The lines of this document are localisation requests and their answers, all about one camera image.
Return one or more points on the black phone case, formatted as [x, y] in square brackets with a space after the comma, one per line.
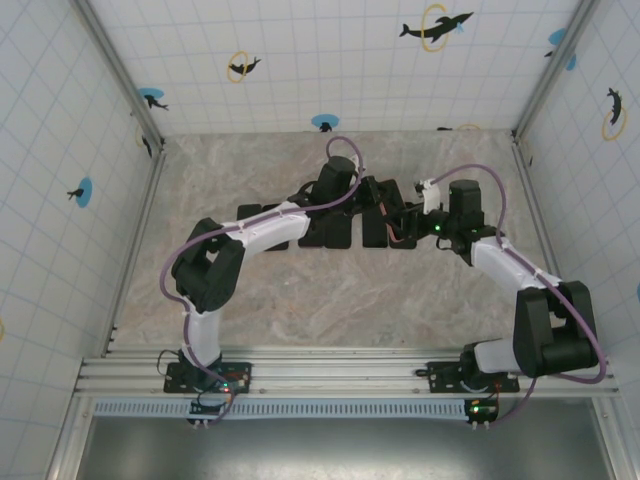
[270, 209]
[405, 244]
[338, 235]

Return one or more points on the purple-edged black smartphone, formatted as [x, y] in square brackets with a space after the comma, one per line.
[248, 212]

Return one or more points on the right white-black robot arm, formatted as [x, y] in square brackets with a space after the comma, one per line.
[500, 262]

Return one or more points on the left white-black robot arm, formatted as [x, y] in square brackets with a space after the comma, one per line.
[270, 225]

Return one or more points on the dolphin sticker on blue disc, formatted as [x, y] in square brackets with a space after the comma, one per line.
[150, 95]
[325, 121]
[557, 36]
[86, 192]

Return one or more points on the small LED controller board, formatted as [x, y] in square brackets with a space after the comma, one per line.
[235, 380]
[482, 411]

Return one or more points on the grey metal sheet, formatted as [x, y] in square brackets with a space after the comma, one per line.
[350, 450]

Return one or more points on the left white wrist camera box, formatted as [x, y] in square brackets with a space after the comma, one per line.
[353, 160]

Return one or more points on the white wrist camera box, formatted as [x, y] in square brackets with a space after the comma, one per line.
[430, 195]
[353, 160]

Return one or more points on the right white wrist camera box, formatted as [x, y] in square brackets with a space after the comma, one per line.
[430, 195]

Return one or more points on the aluminium side rail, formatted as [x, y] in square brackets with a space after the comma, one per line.
[542, 225]
[135, 250]

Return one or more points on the right arm's black base plate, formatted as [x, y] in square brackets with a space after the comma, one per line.
[445, 372]

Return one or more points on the aluminium mounting rail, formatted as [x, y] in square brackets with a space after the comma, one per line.
[340, 372]

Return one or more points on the aluminium corner post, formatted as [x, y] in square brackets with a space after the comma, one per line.
[121, 75]
[556, 65]

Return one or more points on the left arm's black base plate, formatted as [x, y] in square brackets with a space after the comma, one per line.
[175, 385]

